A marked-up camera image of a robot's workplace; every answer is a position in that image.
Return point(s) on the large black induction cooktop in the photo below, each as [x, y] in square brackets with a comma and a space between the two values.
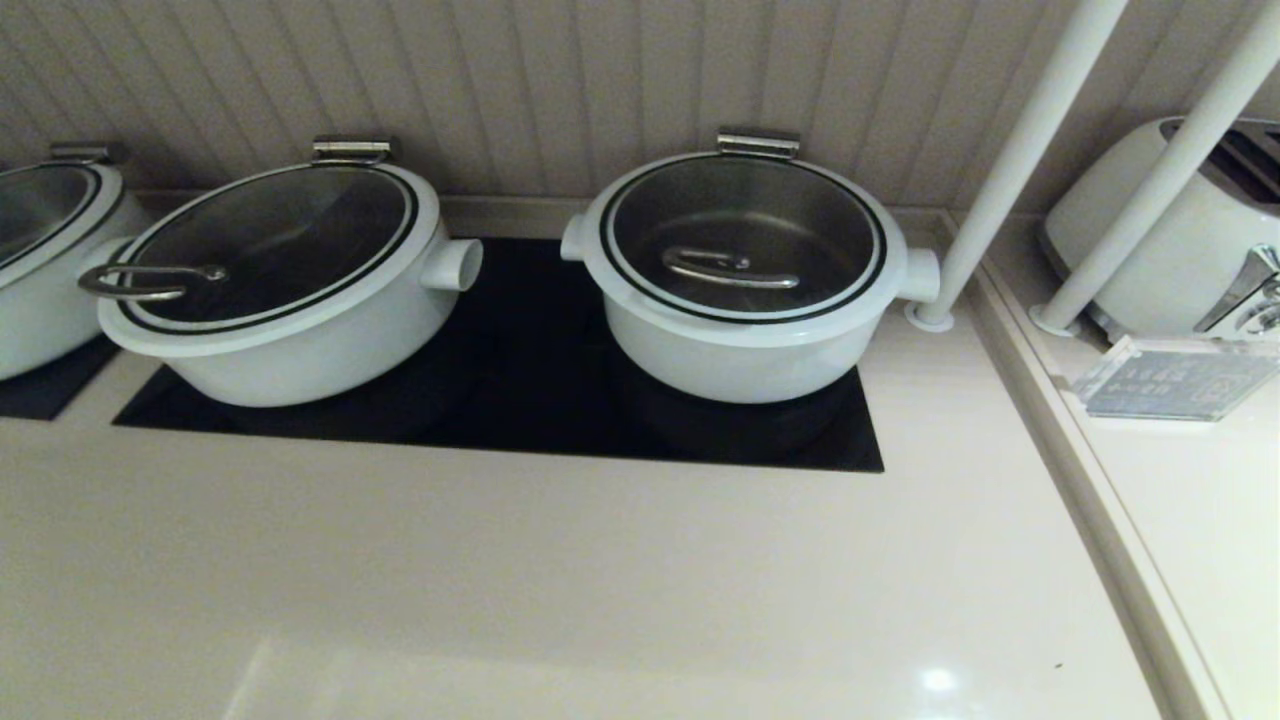
[520, 400]

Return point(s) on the small black induction cooktop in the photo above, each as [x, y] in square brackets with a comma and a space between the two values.
[40, 395]

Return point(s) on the small deep white pot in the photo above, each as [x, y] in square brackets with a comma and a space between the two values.
[740, 375]

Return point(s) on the wide white cooking pot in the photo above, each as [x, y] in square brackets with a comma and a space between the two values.
[300, 370]
[30, 330]

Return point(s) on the glass lid white rim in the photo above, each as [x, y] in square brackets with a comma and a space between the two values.
[40, 200]

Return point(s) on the white slanted pole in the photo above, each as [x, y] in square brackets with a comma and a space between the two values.
[1170, 170]
[1030, 130]

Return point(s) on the clear acrylic sign holder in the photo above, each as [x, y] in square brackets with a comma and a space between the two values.
[1170, 380]

